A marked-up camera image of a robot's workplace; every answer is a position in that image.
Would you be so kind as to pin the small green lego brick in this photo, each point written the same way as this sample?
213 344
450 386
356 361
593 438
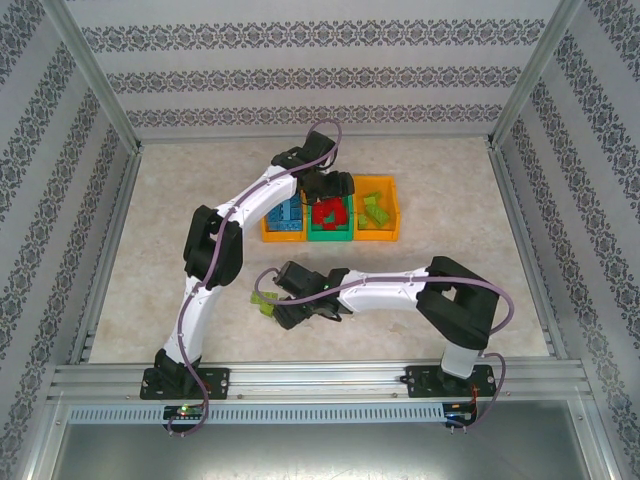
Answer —
266 310

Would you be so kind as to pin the green plastic bin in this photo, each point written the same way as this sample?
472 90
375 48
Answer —
330 236

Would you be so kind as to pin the large blue lego brick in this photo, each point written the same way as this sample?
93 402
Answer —
278 215

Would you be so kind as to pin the orange plastic bin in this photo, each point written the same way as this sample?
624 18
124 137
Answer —
377 235
282 237

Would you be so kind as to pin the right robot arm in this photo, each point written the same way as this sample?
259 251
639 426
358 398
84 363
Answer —
460 305

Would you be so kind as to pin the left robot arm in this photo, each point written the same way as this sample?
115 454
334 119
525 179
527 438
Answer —
215 250

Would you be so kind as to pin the grey metal sheet panel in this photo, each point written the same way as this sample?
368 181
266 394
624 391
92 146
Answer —
320 450

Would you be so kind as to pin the left circuit board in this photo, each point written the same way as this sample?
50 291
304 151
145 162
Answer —
185 412

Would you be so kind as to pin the circuit board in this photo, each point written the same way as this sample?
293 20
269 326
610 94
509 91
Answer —
460 415
185 412

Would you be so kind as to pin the right circuit board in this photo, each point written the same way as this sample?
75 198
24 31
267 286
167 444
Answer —
460 415

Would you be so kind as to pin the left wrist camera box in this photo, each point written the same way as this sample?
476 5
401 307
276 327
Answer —
317 147

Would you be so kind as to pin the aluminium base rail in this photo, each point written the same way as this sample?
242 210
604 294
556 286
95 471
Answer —
320 375

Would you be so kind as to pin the aluminium back rail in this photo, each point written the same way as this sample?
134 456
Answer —
250 138

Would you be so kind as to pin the aluminium side rail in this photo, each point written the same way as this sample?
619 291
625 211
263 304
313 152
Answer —
511 200
123 200

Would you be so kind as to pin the aluminium frame post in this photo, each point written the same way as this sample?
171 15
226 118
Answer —
95 75
534 75

